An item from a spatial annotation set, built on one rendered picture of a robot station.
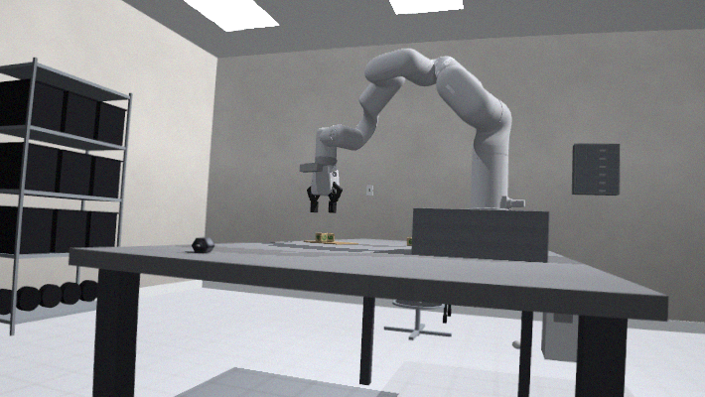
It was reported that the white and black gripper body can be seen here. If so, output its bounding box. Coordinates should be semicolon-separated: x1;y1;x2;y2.
311;165;339;196

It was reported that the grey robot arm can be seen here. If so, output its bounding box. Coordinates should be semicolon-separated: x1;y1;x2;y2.
300;49;525;210

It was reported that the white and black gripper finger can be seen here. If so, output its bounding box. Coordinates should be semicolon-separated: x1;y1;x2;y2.
328;182;343;213
307;187;320;212

